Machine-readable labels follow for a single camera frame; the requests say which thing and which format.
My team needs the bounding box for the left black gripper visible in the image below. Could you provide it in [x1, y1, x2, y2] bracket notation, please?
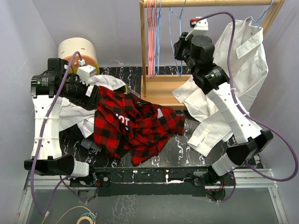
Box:
[64, 75, 99, 110]

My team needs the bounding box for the light blue wire hanger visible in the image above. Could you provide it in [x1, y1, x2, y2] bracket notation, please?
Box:
[168, 0, 186, 77]

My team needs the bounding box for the red black plaid shirt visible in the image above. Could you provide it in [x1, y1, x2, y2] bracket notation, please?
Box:
[93, 86, 185, 166]

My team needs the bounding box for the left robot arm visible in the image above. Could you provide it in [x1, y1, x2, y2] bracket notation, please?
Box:
[24, 58, 98, 186]

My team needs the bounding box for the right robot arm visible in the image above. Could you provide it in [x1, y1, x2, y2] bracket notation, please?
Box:
[174, 32, 273, 185]

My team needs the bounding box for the white shirt on hanger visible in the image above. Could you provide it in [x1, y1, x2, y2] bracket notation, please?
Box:
[172, 16, 269, 157]

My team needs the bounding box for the blue hanger holding shirt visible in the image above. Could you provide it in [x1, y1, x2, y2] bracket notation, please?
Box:
[251, 0, 274, 31]

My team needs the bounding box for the green laundry basket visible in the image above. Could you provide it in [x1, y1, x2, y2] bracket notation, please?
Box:
[120, 85, 128, 93]

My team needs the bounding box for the black garment in pile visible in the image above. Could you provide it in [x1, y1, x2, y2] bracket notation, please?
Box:
[59, 124, 94, 144]

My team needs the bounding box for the wooden clothes rack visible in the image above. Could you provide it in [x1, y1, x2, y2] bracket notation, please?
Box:
[139, 0, 285, 110]

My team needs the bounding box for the grey garment in pile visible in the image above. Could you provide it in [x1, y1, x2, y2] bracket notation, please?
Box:
[80, 139, 101, 152]

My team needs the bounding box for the cream cylindrical drum toy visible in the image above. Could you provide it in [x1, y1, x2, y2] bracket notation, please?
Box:
[58, 37, 100, 74]

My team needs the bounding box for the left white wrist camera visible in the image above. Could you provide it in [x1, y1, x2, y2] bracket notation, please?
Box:
[76, 59, 97, 84]

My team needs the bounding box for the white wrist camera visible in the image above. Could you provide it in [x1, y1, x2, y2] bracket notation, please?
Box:
[76, 59, 97, 84]
[185, 17, 208, 40]

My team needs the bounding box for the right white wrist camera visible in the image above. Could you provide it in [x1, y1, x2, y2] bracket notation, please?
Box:
[185, 17, 208, 40]

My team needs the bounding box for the pink wire hanger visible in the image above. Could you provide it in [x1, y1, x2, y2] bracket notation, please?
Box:
[147, 0, 157, 79]

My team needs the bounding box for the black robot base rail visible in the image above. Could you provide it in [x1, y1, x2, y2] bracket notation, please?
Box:
[70, 167, 235, 197]

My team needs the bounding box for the coiled beige cable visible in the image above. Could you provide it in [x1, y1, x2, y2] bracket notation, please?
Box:
[42, 205, 97, 224]

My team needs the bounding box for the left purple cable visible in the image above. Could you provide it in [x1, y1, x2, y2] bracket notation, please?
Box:
[30, 51, 89, 215]

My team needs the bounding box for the aluminium frame rail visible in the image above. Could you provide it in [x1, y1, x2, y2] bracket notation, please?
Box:
[16, 169, 288, 224]

